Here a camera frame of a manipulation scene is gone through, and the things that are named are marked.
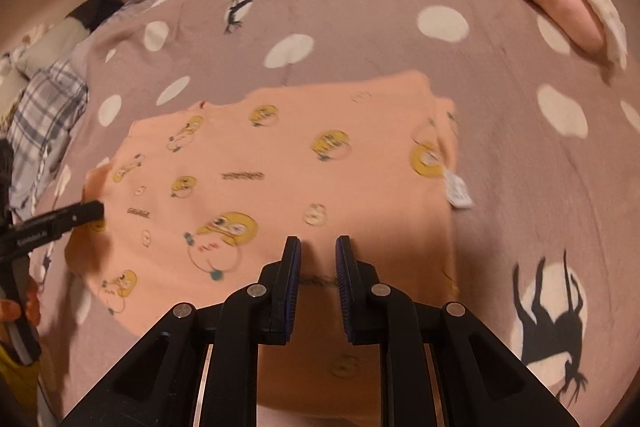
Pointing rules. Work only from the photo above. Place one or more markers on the dark brown cushion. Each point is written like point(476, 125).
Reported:
point(95, 9)

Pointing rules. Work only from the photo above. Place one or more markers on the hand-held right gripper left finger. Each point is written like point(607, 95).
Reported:
point(295, 287)

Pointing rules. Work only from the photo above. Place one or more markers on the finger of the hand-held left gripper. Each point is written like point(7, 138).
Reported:
point(80, 212)

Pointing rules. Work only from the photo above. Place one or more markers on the cream grey pillow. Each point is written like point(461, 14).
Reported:
point(55, 44)

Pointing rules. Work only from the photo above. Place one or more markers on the pink duck print shirt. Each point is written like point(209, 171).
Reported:
point(280, 187)

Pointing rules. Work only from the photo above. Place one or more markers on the mauve polka dot blanket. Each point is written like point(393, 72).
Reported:
point(380, 47)

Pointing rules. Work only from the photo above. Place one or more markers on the grey plaid cloth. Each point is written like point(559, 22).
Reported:
point(45, 122)

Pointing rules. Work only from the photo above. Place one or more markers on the person's left hand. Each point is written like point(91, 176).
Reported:
point(32, 304)

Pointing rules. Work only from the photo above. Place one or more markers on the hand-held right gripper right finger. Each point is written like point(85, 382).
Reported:
point(342, 287)

